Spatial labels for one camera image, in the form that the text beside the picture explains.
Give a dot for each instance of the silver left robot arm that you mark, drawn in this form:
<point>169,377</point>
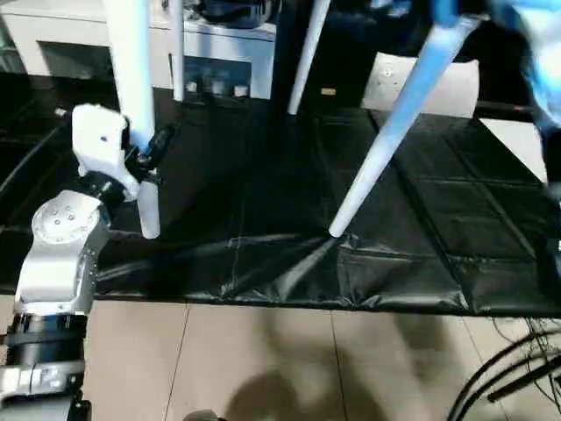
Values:
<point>57,245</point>

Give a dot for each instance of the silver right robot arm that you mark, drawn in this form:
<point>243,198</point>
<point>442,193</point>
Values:
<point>543,66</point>

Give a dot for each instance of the white glass-door cabinet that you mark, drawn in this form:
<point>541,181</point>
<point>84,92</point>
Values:
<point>228,44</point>

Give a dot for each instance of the grey helmet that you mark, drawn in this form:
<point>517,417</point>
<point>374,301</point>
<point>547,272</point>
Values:
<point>236,13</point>

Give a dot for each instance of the black table mat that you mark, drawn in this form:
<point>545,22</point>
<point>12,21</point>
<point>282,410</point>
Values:
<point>307,197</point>

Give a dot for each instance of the black box with gold label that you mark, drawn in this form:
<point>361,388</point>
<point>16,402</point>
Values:
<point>350,44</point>

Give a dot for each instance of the dark robot left foot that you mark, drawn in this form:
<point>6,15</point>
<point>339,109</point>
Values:
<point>201,416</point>

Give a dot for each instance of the white bag with round fitting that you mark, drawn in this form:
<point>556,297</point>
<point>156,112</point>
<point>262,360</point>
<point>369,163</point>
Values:
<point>447,87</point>

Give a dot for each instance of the white flat board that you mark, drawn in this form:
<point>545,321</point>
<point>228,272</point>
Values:
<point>513,144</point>

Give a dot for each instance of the black metal stand leg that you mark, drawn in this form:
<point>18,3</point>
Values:
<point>526,381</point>

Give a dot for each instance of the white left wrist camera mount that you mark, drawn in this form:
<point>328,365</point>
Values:
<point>101,144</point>

